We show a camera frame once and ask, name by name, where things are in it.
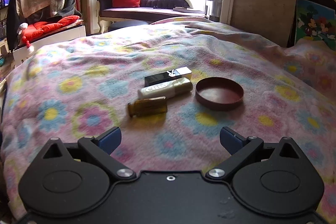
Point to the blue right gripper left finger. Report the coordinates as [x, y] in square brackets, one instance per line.
[109, 140]

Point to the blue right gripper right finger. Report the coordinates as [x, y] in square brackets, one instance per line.
[231, 140]

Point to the dark red round lid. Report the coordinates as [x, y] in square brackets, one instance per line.
[219, 94]

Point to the amber glass bottle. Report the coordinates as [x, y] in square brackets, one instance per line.
[147, 107]

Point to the white gold cosmetic tube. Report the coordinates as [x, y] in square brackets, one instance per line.
[168, 89]

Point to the black gold lipstick tube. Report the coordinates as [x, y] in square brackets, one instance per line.
[168, 76]

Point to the pink floral fleece blanket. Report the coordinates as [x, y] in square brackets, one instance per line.
[82, 88]

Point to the black round stool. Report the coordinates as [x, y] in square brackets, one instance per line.
[127, 23]

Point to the white wooden chair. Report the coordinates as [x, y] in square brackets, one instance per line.
[70, 32]

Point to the red cushion on chair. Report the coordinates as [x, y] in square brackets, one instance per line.
[28, 33]

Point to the metal trash bin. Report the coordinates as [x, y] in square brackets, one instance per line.
[213, 10]

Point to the dark chaise lounge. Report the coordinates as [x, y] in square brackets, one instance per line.
[148, 11]

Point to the cartoon picture board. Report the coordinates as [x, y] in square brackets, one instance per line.
[315, 22]

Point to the clothes pile on chair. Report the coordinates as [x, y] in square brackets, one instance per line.
[32, 11]

